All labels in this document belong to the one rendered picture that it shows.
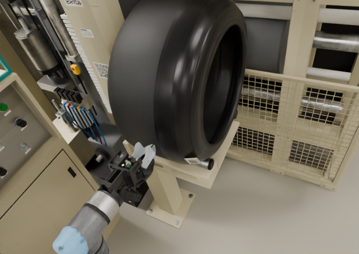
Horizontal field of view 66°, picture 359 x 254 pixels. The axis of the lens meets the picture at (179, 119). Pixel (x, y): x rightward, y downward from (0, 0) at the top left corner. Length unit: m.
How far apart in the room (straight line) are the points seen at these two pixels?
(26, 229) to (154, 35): 1.08
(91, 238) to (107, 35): 0.63
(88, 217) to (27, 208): 0.78
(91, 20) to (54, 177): 0.81
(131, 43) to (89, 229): 0.48
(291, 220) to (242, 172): 0.45
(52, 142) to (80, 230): 0.80
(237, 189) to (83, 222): 1.50
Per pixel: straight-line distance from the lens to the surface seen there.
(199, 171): 1.11
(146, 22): 0.81
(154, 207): 2.05
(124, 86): 0.79
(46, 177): 1.44
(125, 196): 0.76
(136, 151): 0.80
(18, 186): 1.37
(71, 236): 0.68
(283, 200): 2.04
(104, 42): 0.99
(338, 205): 2.11
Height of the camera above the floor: 1.80
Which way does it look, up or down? 46 degrees down
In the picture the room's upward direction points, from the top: 13 degrees counter-clockwise
